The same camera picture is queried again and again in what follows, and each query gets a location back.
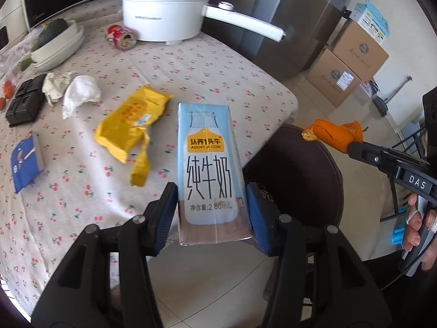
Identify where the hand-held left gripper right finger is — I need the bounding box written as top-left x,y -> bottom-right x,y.
246,182 -> 393,328

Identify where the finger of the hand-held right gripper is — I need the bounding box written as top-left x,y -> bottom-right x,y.
348,148 -> 397,175
347,141 -> 427,169

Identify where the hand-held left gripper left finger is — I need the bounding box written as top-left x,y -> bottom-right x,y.
31,182 -> 179,328

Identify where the orange peel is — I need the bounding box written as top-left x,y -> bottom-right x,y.
301,119 -> 363,153

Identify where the brown round trash bin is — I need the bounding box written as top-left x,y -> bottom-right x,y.
242,124 -> 345,257

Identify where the light blue milk carton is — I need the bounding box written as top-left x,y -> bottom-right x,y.
178,102 -> 255,246

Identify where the person's right hand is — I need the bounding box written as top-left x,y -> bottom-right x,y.
402,193 -> 437,270

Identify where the small dark printed box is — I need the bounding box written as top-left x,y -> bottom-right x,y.
357,80 -> 379,100

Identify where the floral tablecloth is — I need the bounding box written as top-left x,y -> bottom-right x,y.
0,0 -> 299,315

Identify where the brown cardboard box white label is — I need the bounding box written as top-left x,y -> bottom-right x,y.
305,48 -> 362,108

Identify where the yellow snack packet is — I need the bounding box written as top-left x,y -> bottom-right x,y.
95,85 -> 174,187

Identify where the blue white printed box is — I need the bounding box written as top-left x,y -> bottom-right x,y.
350,0 -> 390,45

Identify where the blue snack packet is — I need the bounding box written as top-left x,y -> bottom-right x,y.
10,131 -> 46,195

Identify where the white crumpled tissue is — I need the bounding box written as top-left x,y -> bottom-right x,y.
62,75 -> 102,119

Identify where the grey refrigerator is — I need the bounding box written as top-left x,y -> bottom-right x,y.
201,0 -> 356,83

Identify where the cream crumpled paper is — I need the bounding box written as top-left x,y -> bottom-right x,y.
42,72 -> 79,106

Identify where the black plastic tray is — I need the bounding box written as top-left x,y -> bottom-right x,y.
5,73 -> 47,127

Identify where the red drink can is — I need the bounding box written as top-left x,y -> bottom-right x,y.
107,25 -> 138,51

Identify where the white plate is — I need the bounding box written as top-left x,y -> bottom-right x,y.
32,25 -> 86,72

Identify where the white bowl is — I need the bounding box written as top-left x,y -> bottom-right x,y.
31,20 -> 80,63

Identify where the white electric pot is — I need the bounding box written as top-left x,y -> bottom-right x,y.
122,0 -> 287,46

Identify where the dark green pumpkin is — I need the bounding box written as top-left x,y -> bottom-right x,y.
32,18 -> 69,50

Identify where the cream air fryer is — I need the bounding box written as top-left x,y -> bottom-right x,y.
0,0 -> 31,53

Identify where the grey metal frame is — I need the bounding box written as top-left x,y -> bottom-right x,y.
374,75 -> 427,151

